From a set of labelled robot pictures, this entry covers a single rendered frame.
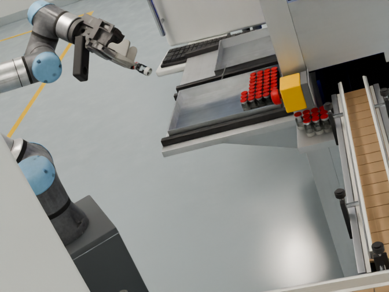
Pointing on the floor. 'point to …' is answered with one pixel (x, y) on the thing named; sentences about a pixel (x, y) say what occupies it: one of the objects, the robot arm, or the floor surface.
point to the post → (294, 50)
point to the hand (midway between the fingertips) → (132, 66)
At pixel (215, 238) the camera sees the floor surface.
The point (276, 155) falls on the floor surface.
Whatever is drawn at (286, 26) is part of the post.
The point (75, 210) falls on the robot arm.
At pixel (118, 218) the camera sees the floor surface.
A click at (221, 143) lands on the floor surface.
